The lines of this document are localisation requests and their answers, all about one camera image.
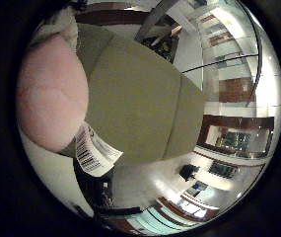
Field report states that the pink round plush toy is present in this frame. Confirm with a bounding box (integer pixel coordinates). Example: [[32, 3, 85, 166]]
[[16, 6, 124, 178]]

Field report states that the brown wooden framed window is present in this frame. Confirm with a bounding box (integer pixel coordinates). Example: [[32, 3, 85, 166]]
[[197, 114, 276, 160]]

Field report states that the small black stool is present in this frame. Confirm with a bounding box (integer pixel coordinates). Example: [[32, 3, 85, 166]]
[[178, 163, 201, 183]]

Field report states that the black chair with teal stripes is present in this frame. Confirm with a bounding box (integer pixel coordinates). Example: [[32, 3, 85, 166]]
[[72, 157, 144, 220]]

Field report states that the grey metal beam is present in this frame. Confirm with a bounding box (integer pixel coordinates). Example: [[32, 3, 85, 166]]
[[134, 0, 180, 42]]

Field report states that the dark brown wooden ledge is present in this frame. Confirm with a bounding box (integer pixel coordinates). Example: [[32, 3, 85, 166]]
[[75, 9, 152, 27]]

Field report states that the thin black cable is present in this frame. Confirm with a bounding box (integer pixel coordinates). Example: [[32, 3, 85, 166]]
[[180, 52, 262, 108]]

